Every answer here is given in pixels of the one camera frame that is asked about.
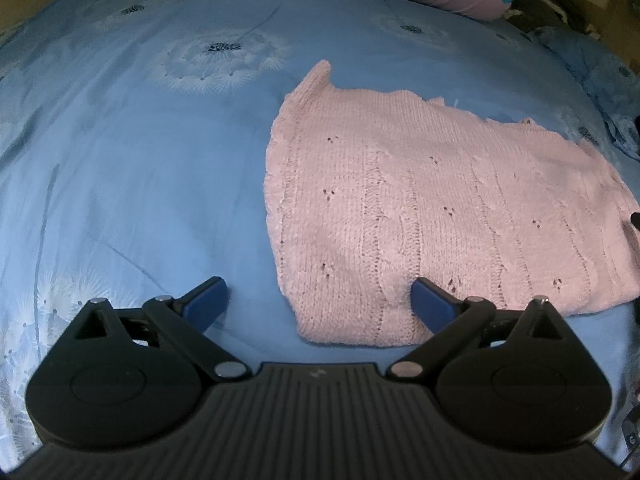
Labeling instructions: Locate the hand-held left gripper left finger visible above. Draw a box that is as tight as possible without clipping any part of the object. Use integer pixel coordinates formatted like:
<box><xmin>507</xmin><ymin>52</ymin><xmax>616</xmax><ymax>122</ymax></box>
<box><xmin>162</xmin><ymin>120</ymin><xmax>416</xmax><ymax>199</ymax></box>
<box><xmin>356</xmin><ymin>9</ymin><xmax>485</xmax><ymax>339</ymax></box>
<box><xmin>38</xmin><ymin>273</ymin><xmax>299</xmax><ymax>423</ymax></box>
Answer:
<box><xmin>75</xmin><ymin>276</ymin><xmax>251</xmax><ymax>381</ymax></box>

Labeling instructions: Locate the pink knitted sweater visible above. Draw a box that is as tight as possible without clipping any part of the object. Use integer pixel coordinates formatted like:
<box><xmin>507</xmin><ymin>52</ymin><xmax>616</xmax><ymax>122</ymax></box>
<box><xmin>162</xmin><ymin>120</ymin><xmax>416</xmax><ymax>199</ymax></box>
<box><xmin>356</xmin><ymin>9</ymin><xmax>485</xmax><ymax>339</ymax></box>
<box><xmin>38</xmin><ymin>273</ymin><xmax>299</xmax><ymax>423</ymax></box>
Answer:
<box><xmin>263</xmin><ymin>60</ymin><xmax>640</xmax><ymax>347</ymax></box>

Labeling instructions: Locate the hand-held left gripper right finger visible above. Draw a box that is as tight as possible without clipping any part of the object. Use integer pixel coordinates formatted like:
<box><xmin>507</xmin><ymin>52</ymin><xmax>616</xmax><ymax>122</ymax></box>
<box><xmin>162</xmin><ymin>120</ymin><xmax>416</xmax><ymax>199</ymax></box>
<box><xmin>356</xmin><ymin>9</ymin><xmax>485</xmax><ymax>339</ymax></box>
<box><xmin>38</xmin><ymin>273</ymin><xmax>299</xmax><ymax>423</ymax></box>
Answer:
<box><xmin>386</xmin><ymin>277</ymin><xmax>568</xmax><ymax>379</ymax></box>

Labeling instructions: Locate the dark blanket with white trim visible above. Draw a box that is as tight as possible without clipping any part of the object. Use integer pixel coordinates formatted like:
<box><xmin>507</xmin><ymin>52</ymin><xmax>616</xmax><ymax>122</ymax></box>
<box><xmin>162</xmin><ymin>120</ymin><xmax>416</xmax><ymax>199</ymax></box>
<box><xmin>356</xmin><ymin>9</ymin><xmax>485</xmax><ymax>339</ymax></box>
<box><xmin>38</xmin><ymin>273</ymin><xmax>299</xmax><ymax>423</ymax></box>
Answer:
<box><xmin>505</xmin><ymin>0</ymin><xmax>601</xmax><ymax>36</ymax></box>

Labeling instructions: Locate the blue dandelion print bedsheet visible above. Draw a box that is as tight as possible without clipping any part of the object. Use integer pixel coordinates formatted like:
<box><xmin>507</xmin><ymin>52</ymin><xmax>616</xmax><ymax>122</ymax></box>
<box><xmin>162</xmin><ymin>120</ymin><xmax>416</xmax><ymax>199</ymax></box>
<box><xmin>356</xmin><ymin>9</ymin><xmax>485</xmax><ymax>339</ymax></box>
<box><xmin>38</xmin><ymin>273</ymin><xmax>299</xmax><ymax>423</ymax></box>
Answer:
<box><xmin>0</xmin><ymin>0</ymin><xmax>640</xmax><ymax>480</ymax></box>

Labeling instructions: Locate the blue dandelion print pillow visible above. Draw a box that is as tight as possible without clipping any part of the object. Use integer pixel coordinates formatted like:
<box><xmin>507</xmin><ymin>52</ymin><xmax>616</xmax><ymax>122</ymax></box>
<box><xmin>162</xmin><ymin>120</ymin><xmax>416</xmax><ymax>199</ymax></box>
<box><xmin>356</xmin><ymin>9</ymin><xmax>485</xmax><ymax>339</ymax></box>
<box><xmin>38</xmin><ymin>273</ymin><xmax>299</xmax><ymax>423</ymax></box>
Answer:
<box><xmin>530</xmin><ymin>27</ymin><xmax>640</xmax><ymax>161</ymax></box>

